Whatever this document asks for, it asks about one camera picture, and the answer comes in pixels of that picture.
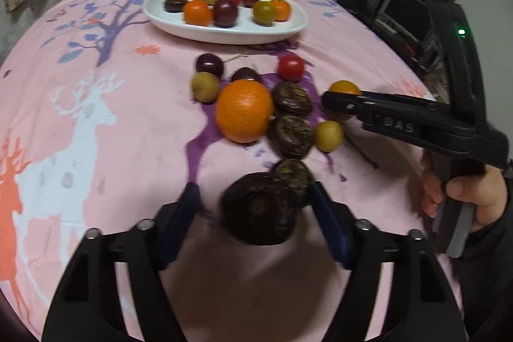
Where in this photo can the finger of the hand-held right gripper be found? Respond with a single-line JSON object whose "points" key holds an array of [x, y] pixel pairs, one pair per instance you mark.
{"points": [[400, 97], [400, 121]]}

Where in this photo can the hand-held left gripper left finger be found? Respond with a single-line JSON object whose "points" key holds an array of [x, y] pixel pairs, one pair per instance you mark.
{"points": [[182, 213]]}

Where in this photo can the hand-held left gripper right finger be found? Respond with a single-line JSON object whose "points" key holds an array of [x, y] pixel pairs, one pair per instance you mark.
{"points": [[326, 217]]}

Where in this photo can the small orange tangerine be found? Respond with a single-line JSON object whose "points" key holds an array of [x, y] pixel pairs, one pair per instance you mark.
{"points": [[344, 86]]}

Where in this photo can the large dark water chestnut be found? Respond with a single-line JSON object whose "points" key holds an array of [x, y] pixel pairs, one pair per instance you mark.
{"points": [[258, 213]]}

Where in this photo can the green-brown tomato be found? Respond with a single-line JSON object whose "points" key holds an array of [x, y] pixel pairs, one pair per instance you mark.
{"points": [[264, 12]]}

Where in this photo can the white oval plate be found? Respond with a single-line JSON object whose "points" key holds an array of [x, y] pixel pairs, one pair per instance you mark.
{"points": [[240, 34]]}

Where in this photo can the large orange tangerine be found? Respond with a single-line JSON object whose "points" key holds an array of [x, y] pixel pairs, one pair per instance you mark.
{"points": [[197, 13], [244, 110]]}

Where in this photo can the dark brown water chestnut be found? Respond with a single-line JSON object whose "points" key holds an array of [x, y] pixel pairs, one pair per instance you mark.
{"points": [[292, 97], [294, 171], [175, 4], [291, 136]]}

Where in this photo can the person's right forearm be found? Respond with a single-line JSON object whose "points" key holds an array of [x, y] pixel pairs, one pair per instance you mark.
{"points": [[489, 274]]}

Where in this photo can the person's right hand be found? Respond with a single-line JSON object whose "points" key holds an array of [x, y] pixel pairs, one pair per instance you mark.
{"points": [[487, 193]]}

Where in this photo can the black desk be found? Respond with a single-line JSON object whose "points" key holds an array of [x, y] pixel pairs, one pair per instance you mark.
{"points": [[404, 45]]}

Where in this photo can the pink deer-print tablecloth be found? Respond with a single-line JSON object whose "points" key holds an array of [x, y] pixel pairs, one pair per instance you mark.
{"points": [[132, 165]]}

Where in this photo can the computer monitor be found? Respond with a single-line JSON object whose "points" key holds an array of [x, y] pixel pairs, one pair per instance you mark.
{"points": [[407, 11]]}

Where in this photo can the dark red cherry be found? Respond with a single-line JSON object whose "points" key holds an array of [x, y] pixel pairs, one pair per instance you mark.
{"points": [[245, 73], [209, 64]]}

